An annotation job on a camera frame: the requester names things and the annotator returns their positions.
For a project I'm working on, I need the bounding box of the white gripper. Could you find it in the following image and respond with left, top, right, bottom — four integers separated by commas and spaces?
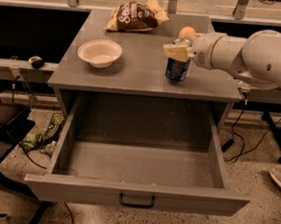
163, 32, 225, 70

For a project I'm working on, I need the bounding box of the blue pepsi can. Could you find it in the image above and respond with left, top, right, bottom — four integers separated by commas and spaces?
164, 37, 192, 84

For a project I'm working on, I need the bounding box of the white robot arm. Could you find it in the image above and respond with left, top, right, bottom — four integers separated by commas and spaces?
163, 30, 281, 90

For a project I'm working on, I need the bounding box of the grey cabinet counter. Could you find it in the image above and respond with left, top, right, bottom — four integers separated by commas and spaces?
44, 5, 247, 135

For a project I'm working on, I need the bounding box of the grey open drawer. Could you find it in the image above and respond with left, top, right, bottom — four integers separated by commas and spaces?
25, 92, 250, 215

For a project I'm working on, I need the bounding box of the orange fruit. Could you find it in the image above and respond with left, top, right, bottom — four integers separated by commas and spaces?
179, 27, 195, 38

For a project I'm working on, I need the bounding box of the brown chip bag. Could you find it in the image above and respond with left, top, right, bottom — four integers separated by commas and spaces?
106, 0, 169, 33

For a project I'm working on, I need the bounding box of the white bowl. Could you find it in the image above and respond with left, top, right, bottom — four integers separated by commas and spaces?
77, 39, 122, 68

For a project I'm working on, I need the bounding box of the small black yellow object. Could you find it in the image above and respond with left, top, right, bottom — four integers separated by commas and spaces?
28, 56, 44, 69

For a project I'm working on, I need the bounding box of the green snack bag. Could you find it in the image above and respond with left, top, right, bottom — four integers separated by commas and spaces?
18, 112, 64, 151

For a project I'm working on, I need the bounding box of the dark side table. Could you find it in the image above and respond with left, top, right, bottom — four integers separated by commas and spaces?
0, 92, 58, 224

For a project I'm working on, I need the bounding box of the black power cable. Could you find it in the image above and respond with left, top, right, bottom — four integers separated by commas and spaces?
219, 97, 281, 166

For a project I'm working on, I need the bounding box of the black drawer handle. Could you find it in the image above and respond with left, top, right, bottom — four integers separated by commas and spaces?
118, 193, 156, 209

